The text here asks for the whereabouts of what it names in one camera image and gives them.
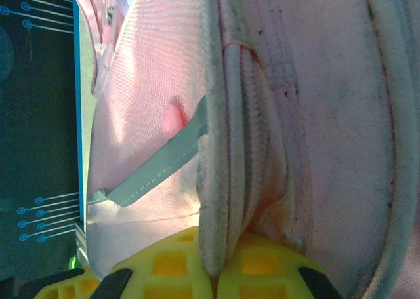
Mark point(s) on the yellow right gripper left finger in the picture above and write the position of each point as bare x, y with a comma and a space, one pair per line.
170, 269

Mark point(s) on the pink student backpack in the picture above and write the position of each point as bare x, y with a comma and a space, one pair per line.
147, 66

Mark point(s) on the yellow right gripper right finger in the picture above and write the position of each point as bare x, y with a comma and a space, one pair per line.
262, 272

